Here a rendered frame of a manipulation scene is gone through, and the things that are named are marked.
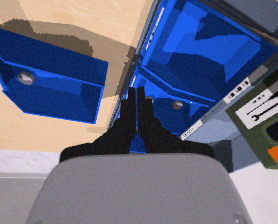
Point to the dark grey shelf rack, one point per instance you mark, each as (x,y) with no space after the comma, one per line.
(229,146)

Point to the dark green case with orange latches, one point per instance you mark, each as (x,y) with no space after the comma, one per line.
(256,117)

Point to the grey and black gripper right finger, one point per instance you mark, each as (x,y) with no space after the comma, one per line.
(156,138)

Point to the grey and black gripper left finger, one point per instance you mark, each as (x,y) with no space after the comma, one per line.
(116,140)

